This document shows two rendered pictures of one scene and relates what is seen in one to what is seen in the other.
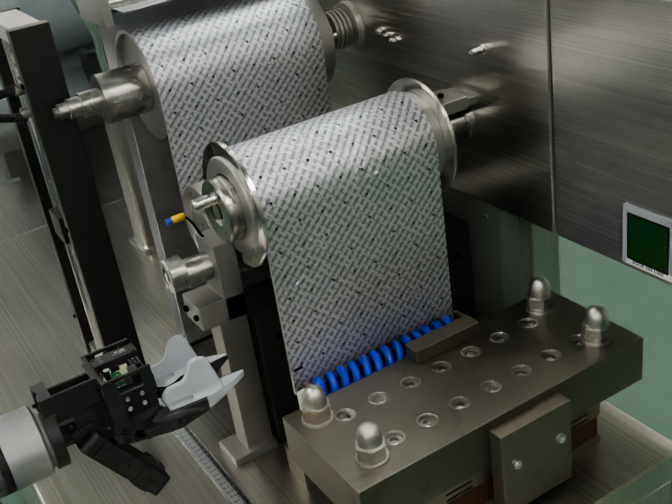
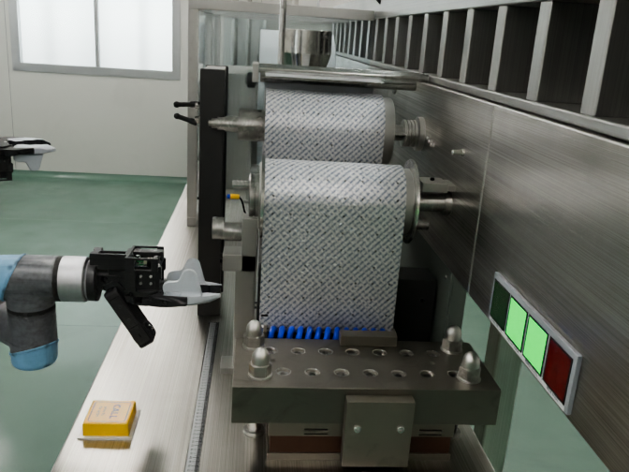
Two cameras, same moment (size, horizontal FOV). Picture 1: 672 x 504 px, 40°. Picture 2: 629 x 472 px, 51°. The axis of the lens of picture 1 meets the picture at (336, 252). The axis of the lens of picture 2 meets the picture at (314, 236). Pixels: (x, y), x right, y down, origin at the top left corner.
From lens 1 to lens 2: 42 cm
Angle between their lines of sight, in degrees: 23
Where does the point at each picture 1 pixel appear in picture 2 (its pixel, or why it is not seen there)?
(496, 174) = (453, 244)
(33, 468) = (70, 288)
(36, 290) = not seen: hidden behind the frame
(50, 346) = not seen: hidden behind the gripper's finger
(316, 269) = (294, 253)
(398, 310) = (349, 309)
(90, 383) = (123, 256)
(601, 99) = (501, 192)
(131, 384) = (146, 268)
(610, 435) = (460, 460)
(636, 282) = not seen: outside the picture
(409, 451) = (284, 381)
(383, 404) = (297, 354)
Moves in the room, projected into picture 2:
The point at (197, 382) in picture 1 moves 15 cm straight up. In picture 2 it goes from (185, 286) to (186, 196)
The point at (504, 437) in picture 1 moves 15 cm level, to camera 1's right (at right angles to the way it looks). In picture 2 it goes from (350, 402) to (454, 431)
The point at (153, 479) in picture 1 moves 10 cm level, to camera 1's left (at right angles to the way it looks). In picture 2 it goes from (140, 335) to (93, 322)
